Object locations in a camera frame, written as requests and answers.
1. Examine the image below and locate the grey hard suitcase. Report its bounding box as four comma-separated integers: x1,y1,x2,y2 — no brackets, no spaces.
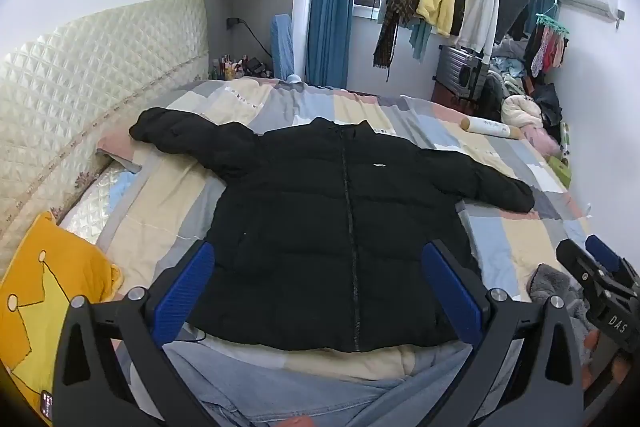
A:
434,46,488,102

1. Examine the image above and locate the green sock drying hanger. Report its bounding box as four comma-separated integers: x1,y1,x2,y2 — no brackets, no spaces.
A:
536,0,570,38

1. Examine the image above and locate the white air conditioner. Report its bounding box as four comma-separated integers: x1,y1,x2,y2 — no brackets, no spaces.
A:
560,0,626,25

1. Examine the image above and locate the cream cylindrical bolster pillow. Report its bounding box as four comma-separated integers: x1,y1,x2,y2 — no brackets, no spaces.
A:
460,116,523,140

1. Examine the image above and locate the white hanging hoodie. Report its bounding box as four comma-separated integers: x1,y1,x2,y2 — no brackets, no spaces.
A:
457,0,500,64

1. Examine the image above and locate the cream quilted headboard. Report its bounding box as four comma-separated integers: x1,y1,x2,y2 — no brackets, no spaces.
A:
1,0,208,269

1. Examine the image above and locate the bedside clutter of bottles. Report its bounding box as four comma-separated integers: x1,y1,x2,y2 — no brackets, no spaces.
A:
208,55,273,81

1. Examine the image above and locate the yellow crown pillow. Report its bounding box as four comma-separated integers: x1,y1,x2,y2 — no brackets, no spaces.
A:
1,211,124,425

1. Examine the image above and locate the blue curtain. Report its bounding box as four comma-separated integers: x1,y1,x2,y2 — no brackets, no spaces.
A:
306,0,354,89

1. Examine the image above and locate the black puffer jacket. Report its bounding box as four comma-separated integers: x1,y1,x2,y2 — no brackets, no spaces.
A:
130,108,535,352

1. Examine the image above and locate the patchwork checkered quilt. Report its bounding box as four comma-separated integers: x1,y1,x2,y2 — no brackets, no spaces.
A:
79,76,594,383

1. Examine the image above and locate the teal hanging garment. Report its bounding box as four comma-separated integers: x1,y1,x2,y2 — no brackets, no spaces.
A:
408,17,432,62

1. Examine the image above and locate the green box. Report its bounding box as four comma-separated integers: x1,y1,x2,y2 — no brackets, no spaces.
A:
547,156,572,188

